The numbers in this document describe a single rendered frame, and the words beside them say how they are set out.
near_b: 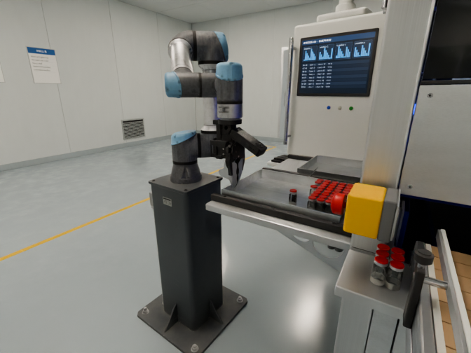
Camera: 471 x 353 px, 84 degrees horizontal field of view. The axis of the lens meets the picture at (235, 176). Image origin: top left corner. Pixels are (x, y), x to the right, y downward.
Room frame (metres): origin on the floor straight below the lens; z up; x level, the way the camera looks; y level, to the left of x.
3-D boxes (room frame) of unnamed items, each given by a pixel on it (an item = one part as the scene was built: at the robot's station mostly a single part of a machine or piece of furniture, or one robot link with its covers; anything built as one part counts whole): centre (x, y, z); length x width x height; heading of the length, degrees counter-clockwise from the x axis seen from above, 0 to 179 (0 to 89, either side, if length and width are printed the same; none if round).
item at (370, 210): (0.42, -0.23, 1.00); 0.08 x 0.07 x 0.07; 58
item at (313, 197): (0.70, -0.25, 0.90); 0.18 x 0.02 x 0.05; 147
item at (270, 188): (0.75, -0.17, 0.90); 0.34 x 0.26 x 0.04; 57
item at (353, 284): (0.38, -0.26, 0.87); 0.14 x 0.13 x 0.02; 58
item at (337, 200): (0.44, -0.20, 0.99); 0.04 x 0.04 x 0.04; 58
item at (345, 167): (0.98, -0.45, 0.90); 0.34 x 0.26 x 0.04; 58
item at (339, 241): (0.87, -0.30, 0.87); 0.70 x 0.48 x 0.02; 148
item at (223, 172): (0.78, 0.03, 0.95); 0.06 x 0.03 x 0.09; 58
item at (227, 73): (0.79, 0.02, 1.21); 0.09 x 0.08 x 0.11; 12
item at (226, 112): (0.79, 0.02, 1.14); 0.08 x 0.08 x 0.05
